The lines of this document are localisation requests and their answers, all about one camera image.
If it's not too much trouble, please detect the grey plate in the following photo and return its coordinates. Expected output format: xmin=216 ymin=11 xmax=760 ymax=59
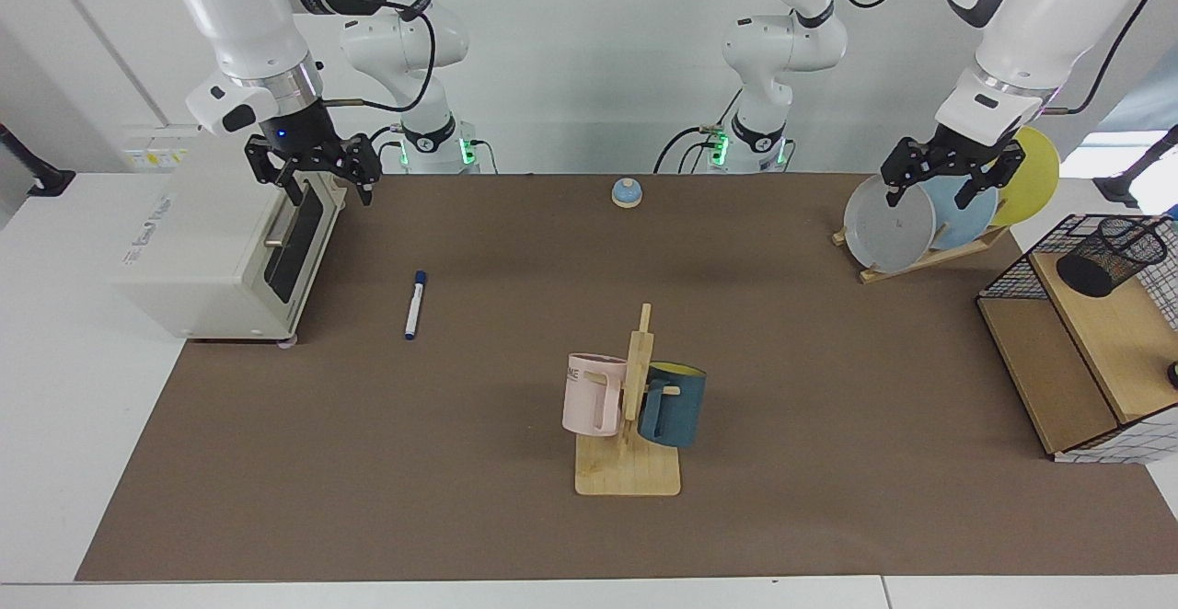
xmin=844 ymin=174 xmax=937 ymax=274

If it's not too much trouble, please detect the white box with yellow labels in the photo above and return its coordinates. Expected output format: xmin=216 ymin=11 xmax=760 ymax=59
xmin=122 ymin=126 xmax=200 ymax=174

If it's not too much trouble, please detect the white marker with blue cap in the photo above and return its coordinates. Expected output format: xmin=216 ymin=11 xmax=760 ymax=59
xmin=404 ymin=270 xmax=428 ymax=341

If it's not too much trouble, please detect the pale toaster oven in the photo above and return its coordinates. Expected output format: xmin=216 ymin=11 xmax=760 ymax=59
xmin=115 ymin=126 xmax=349 ymax=346

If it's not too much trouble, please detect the light blue plate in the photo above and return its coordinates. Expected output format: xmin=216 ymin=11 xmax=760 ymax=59
xmin=920 ymin=172 xmax=999 ymax=252

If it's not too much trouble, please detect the black clamp stand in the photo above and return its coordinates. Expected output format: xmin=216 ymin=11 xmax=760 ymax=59
xmin=0 ymin=123 xmax=76 ymax=198
xmin=1093 ymin=126 xmax=1178 ymax=210

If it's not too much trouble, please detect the brown table cloth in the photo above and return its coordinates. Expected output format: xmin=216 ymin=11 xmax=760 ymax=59
xmin=75 ymin=174 xmax=1178 ymax=582

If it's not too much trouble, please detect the dark teal cup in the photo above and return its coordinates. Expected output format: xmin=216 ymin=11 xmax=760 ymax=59
xmin=637 ymin=362 xmax=708 ymax=449

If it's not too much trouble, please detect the black mesh pen holder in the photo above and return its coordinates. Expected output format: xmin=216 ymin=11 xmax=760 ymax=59
xmin=1056 ymin=216 xmax=1168 ymax=299

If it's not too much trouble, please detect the wooden plate rack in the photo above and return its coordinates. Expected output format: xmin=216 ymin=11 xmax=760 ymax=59
xmin=833 ymin=225 xmax=1011 ymax=285

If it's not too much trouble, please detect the pink cup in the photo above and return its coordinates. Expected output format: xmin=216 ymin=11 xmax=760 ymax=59
xmin=562 ymin=352 xmax=629 ymax=438

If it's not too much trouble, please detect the yellow plate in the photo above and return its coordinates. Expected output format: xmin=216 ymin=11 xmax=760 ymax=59
xmin=989 ymin=126 xmax=1061 ymax=228

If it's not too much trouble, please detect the wooden cup stand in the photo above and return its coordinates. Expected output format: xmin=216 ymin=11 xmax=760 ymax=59
xmin=575 ymin=304 xmax=683 ymax=498

